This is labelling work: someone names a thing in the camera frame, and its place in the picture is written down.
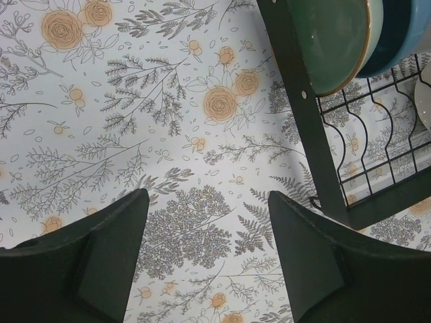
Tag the floral table mat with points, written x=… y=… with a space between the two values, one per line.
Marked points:
x=101 y=97

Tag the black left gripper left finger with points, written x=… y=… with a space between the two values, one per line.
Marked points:
x=82 y=272

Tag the black wire dish rack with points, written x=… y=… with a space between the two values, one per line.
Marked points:
x=329 y=200

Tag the pale green ceramic bowl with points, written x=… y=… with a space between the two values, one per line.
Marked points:
x=337 y=38

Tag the blue ceramic bowl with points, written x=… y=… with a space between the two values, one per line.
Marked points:
x=404 y=25

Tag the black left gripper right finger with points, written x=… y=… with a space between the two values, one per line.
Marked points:
x=335 y=274

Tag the plain white bowl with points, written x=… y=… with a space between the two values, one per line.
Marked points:
x=422 y=96

